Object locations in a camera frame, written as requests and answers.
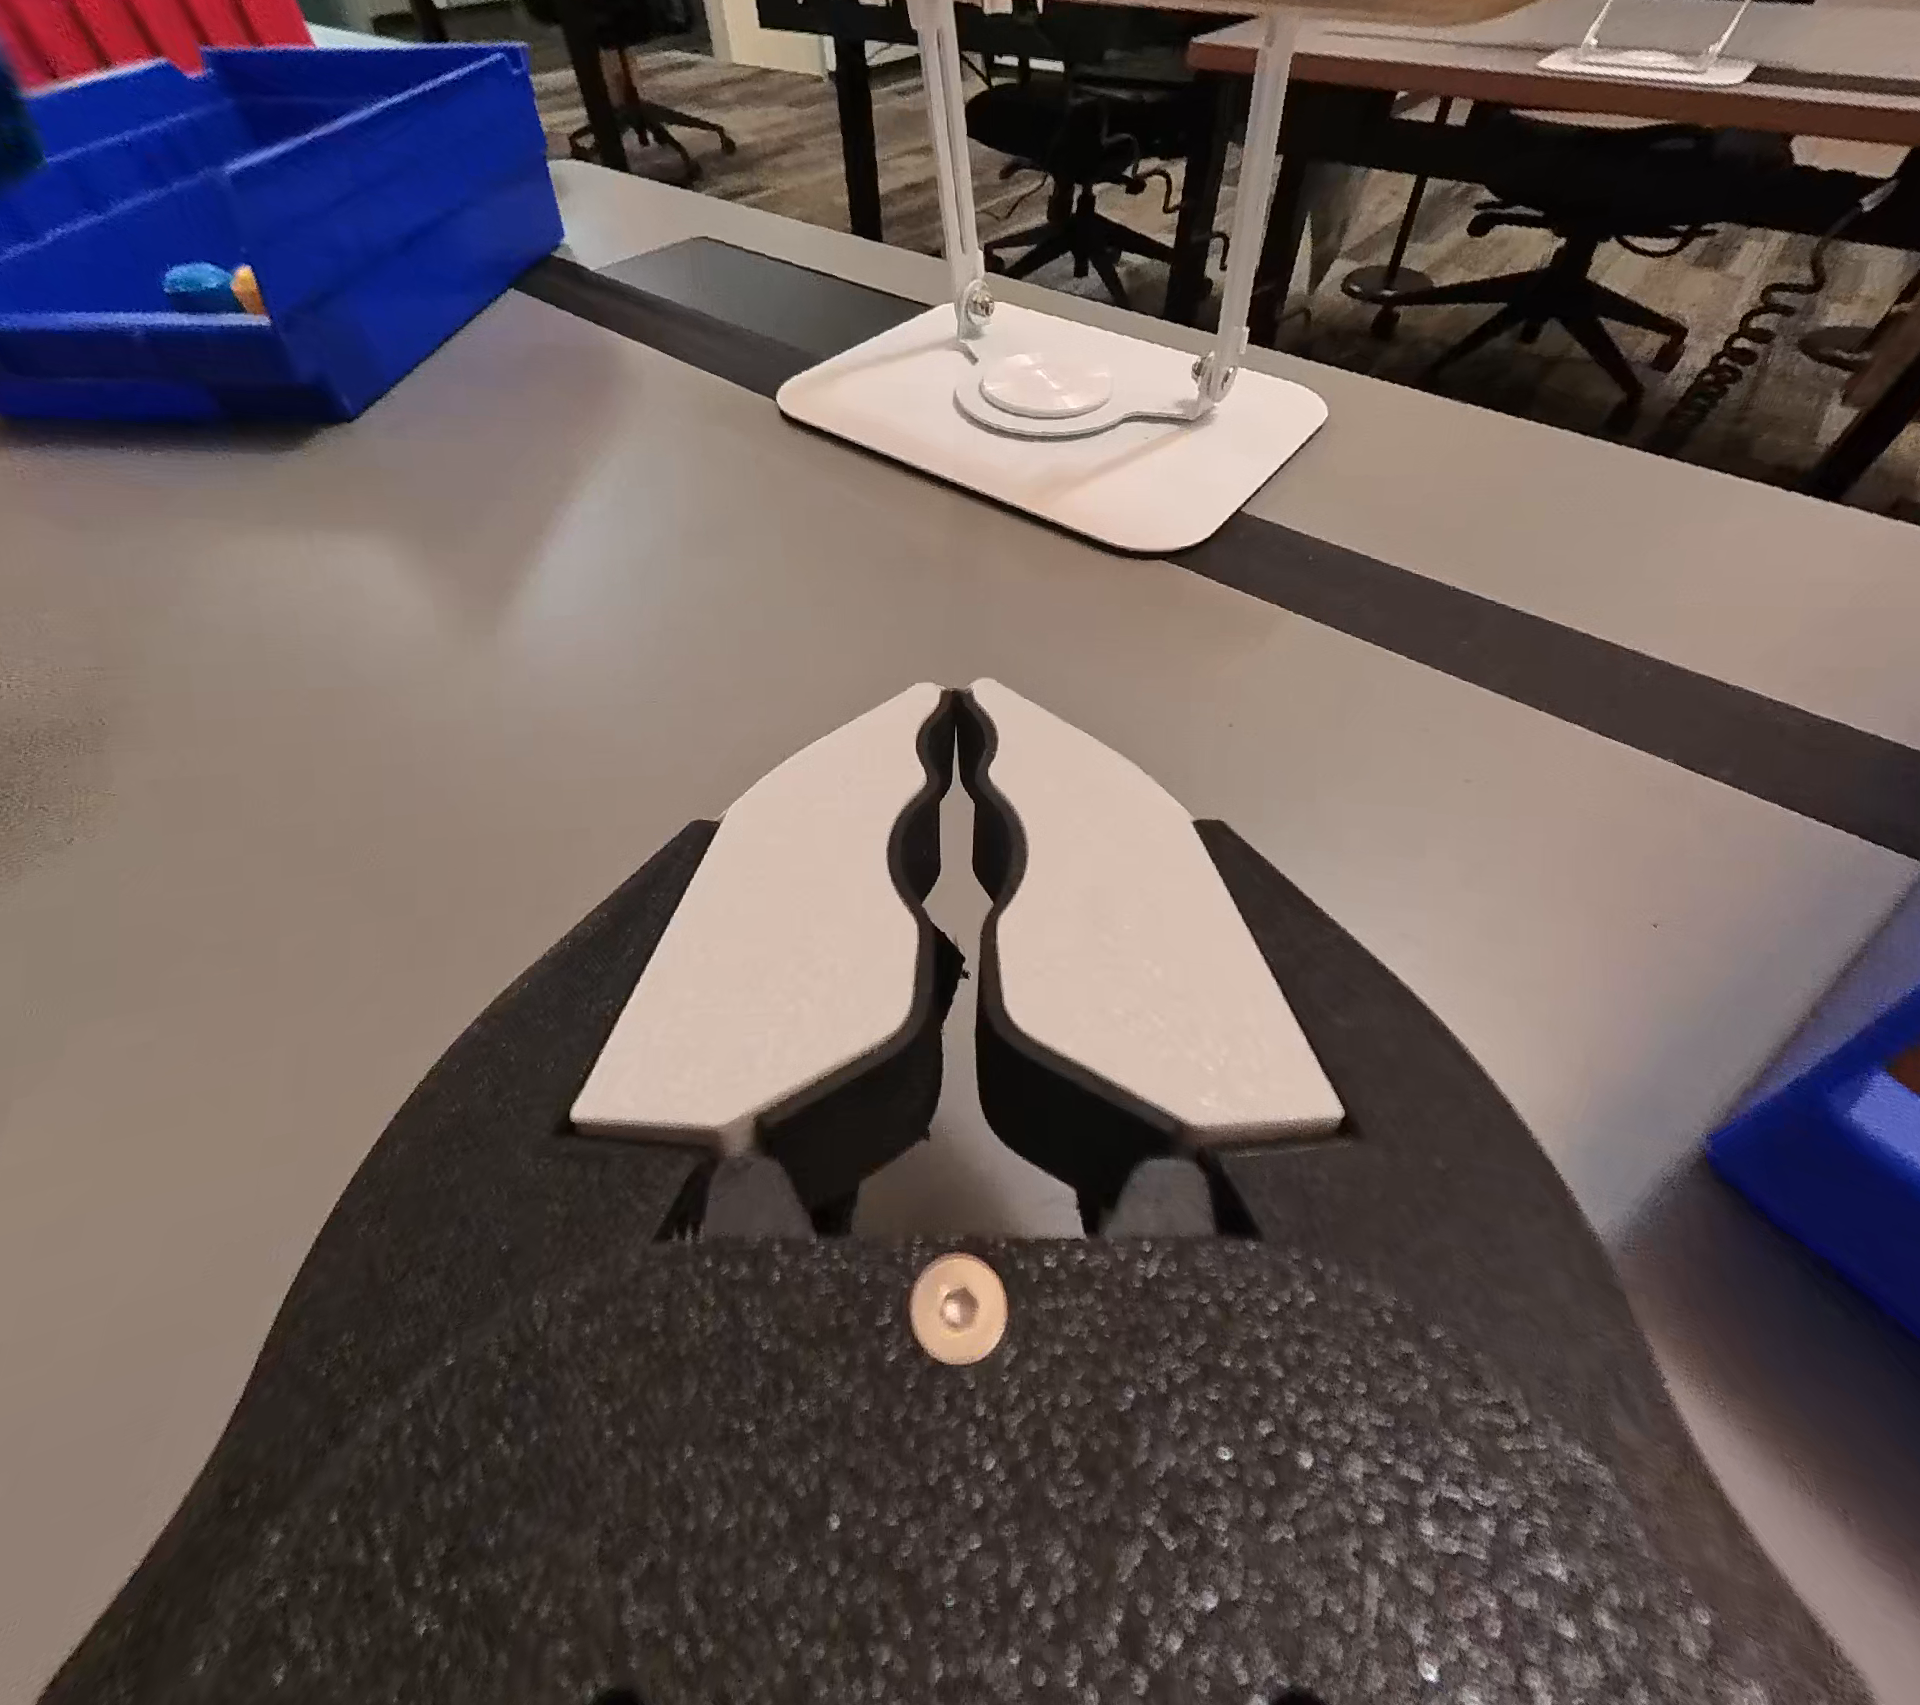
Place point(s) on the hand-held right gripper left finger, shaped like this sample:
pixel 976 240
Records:
pixel 764 985

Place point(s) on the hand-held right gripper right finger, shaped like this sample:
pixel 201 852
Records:
pixel 1154 985

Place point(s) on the blue storage bin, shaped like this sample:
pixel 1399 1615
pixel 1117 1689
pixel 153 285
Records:
pixel 1801 1164
pixel 391 174

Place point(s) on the pile of mega blocks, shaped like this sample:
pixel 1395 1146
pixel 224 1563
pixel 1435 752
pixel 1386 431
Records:
pixel 192 281

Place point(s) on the white document stand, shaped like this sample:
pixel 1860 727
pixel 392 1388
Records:
pixel 1051 460

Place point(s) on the black office chair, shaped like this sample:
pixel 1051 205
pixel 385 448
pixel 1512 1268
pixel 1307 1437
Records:
pixel 600 11
pixel 1574 190
pixel 1081 131

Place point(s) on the clear acrylic stand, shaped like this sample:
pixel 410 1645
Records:
pixel 1650 66

